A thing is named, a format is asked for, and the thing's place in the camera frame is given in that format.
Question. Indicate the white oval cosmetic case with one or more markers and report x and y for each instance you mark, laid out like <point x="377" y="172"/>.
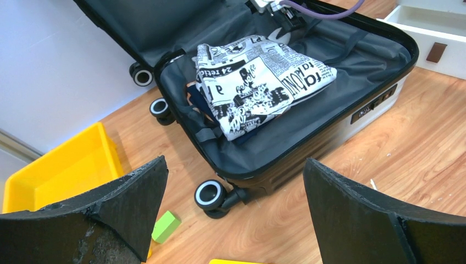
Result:
<point x="279" y="35"/>

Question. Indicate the space astronaut hardshell suitcase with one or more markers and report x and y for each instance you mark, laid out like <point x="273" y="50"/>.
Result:
<point x="372" y="59"/>

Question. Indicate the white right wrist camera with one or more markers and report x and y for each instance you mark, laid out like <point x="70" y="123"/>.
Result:
<point x="268" y="5"/>

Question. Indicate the newspaper print folded cloth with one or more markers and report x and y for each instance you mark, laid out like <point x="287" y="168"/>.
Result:
<point x="253" y="80"/>

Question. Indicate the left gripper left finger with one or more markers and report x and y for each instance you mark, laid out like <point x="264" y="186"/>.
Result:
<point x="111" y="223"/>

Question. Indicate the white drawer storage box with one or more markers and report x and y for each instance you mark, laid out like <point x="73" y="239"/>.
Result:
<point x="438" y="27"/>

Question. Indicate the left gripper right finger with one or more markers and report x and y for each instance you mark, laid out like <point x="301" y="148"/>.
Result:
<point x="354" y="223"/>

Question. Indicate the small green block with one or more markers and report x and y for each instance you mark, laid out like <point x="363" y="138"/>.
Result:
<point x="165" y="226"/>

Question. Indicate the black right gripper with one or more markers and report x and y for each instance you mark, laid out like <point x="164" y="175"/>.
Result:
<point x="288" y="21"/>

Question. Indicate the yellow plastic tray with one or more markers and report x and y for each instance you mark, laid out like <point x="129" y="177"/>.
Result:
<point x="83" y="163"/>

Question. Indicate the yellow triangular plastic stand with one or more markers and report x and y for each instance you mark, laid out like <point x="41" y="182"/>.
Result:
<point x="223" y="261"/>

